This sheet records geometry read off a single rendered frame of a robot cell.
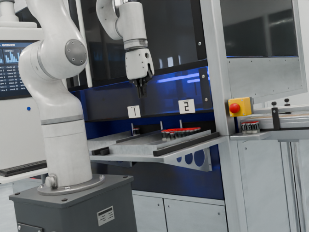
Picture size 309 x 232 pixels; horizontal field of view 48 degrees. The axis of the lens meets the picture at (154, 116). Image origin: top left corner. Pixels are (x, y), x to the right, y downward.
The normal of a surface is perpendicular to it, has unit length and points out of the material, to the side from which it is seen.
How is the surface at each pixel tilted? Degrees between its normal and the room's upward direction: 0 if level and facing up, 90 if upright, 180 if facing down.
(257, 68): 90
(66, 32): 64
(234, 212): 90
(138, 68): 93
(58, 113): 89
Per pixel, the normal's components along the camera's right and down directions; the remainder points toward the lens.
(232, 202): -0.66, 0.13
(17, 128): 0.64, -0.04
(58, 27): 0.47, -0.51
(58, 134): -0.01, 0.05
